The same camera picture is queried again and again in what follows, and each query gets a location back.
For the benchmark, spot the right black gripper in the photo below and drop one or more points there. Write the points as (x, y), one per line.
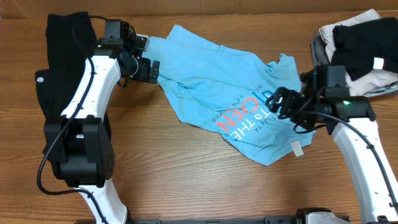
(291, 97)

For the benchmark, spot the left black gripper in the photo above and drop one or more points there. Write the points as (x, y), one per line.
(143, 74)

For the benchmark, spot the light blue printed t-shirt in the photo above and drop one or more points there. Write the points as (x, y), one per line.
(224, 91)

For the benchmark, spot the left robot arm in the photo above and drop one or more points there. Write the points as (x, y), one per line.
(79, 157)

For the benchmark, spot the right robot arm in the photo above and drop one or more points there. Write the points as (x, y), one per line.
(325, 102)

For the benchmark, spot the grey folded garment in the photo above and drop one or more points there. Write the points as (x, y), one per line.
(375, 83)

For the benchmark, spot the black garment with logo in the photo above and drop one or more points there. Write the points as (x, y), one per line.
(70, 39)

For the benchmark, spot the black folded garment on pile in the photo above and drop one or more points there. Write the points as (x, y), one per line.
(364, 47)

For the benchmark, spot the beige folded garment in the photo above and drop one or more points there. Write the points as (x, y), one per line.
(326, 31)

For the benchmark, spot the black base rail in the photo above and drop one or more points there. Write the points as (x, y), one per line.
(283, 219)

